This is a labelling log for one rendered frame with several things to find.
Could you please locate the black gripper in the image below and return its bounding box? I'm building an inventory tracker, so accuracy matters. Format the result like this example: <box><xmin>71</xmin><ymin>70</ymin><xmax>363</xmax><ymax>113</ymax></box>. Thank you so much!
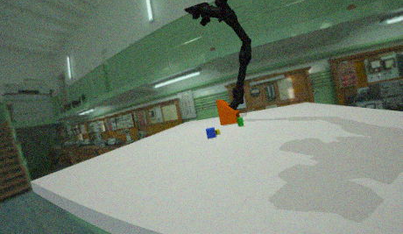
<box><xmin>185</xmin><ymin>2</ymin><xmax>213</xmax><ymax>19</ymax></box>

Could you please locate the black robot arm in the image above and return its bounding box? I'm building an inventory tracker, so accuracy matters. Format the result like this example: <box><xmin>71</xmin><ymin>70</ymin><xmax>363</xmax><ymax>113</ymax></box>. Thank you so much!
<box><xmin>200</xmin><ymin>0</ymin><xmax>252</xmax><ymax>110</ymax></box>

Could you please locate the blue block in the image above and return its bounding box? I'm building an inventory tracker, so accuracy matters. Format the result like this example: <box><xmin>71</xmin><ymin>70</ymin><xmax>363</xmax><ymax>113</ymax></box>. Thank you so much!
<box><xmin>206</xmin><ymin>127</ymin><xmax>216</xmax><ymax>138</ymax></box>

